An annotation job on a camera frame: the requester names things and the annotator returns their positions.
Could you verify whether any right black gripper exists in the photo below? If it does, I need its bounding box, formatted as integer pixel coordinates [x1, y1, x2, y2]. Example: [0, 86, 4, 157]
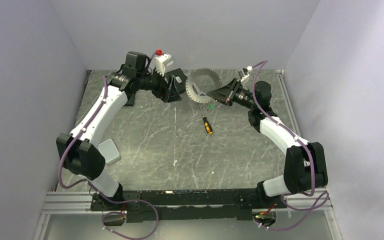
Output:
[207, 78, 257, 110]

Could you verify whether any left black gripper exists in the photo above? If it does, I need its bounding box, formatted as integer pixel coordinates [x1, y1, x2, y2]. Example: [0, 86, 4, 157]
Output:
[137, 65, 182, 103]

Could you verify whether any green key tag with keys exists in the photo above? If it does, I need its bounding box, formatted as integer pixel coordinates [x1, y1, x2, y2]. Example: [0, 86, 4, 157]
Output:
[205, 104, 215, 111]

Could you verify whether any metal disc with keyrings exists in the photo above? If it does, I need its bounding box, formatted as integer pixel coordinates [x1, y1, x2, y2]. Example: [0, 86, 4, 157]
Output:
[185, 68, 222, 104]

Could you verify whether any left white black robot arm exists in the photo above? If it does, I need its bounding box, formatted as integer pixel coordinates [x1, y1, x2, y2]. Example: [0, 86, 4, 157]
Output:
[56, 49, 187, 210]

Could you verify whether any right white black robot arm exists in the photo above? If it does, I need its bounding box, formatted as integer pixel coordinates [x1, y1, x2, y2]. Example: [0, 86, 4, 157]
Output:
[207, 78, 328, 208]

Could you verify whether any yellow black screwdriver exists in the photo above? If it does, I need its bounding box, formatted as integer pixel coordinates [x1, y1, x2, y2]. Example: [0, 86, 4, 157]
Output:
[198, 103, 213, 135]

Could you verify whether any grey white rectangular box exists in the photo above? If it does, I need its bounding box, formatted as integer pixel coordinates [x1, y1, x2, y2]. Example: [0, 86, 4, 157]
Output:
[98, 139, 122, 165]

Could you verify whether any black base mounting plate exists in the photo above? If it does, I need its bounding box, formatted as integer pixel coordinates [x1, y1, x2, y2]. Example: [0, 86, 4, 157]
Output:
[90, 188, 286, 223]

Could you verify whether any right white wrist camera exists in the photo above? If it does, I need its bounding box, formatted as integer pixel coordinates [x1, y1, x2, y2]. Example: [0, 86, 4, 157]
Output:
[238, 65, 253, 85]

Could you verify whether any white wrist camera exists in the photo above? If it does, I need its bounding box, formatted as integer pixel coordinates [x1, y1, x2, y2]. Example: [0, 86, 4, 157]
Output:
[238, 65, 253, 85]
[154, 49, 175, 76]

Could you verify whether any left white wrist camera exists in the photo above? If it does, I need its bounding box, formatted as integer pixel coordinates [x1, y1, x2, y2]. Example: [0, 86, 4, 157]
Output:
[154, 49, 175, 76]

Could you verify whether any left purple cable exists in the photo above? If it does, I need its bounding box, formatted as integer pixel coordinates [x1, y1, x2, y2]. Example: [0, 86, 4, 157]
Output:
[56, 49, 160, 240]

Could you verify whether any aluminium extrusion rail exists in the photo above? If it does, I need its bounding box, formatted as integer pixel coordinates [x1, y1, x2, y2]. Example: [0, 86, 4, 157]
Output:
[42, 188, 333, 213]

